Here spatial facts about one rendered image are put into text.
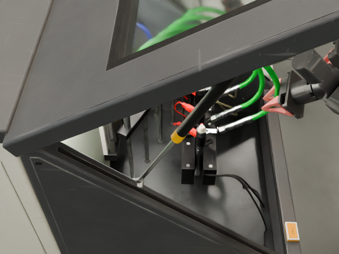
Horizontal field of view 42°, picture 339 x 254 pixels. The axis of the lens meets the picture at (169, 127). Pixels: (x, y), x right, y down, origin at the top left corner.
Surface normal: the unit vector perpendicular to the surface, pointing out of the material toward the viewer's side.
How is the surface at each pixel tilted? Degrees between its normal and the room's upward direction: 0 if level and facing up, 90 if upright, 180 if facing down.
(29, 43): 0
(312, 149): 0
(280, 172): 0
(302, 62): 47
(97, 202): 90
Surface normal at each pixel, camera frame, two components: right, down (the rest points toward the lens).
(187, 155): 0.00, -0.64
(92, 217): -0.04, 0.77
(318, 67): 0.25, 0.33
